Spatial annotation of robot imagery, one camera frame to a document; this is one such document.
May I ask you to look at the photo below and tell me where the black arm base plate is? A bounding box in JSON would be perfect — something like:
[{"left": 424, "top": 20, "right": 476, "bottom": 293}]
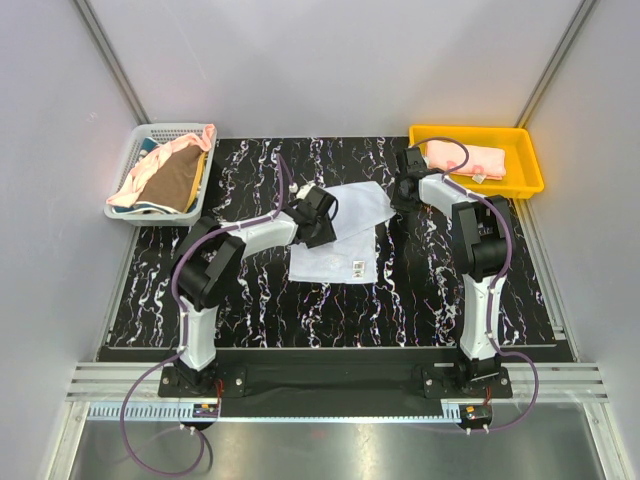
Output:
[{"left": 158, "top": 347, "right": 513, "bottom": 400}]

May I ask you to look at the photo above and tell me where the pale pink towel in basket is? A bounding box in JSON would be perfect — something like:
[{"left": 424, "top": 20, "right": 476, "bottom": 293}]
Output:
[{"left": 106, "top": 124, "right": 216, "bottom": 209}]

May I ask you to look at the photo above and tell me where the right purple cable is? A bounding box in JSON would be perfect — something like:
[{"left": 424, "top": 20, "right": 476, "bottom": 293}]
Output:
[{"left": 407, "top": 137, "right": 539, "bottom": 432}]

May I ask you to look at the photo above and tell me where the small connector board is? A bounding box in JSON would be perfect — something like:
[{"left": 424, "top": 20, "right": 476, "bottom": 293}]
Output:
[
  {"left": 192, "top": 403, "right": 220, "bottom": 419},
  {"left": 461, "top": 404, "right": 493, "bottom": 428}
]

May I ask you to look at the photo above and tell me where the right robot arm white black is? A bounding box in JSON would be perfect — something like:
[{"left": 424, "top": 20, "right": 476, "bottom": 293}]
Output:
[{"left": 391, "top": 147, "right": 513, "bottom": 397}]

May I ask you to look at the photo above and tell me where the light blue white towel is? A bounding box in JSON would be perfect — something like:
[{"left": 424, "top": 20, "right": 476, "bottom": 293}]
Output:
[{"left": 289, "top": 181, "right": 394, "bottom": 285}]

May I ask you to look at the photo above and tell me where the left small connector board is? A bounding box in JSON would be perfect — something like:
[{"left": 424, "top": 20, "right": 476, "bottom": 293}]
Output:
[{"left": 192, "top": 403, "right": 220, "bottom": 419}]

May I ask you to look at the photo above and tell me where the yellow plastic tray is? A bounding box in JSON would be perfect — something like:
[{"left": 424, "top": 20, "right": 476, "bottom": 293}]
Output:
[{"left": 409, "top": 124, "right": 544, "bottom": 199}]

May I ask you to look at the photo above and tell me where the right small connector board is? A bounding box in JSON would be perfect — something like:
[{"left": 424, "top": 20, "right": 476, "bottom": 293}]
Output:
[{"left": 461, "top": 404, "right": 493, "bottom": 428}]

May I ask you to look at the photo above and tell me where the brown towel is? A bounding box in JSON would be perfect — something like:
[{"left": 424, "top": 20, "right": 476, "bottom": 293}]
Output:
[{"left": 137, "top": 145, "right": 208, "bottom": 213}]

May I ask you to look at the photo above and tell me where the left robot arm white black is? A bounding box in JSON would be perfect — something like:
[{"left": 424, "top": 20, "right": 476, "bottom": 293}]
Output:
[{"left": 171, "top": 184, "right": 339, "bottom": 396}]

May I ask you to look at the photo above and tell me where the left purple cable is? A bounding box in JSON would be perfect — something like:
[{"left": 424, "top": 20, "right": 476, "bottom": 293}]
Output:
[{"left": 119, "top": 152, "right": 301, "bottom": 474}]

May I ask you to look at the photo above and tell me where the pink rabbit towel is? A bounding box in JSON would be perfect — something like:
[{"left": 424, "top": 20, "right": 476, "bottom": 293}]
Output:
[{"left": 426, "top": 140, "right": 506, "bottom": 182}]

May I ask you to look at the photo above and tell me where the purple cable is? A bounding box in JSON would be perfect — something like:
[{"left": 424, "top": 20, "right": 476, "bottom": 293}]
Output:
[
  {"left": 407, "top": 137, "right": 539, "bottom": 432},
  {"left": 119, "top": 152, "right": 301, "bottom": 474}
]

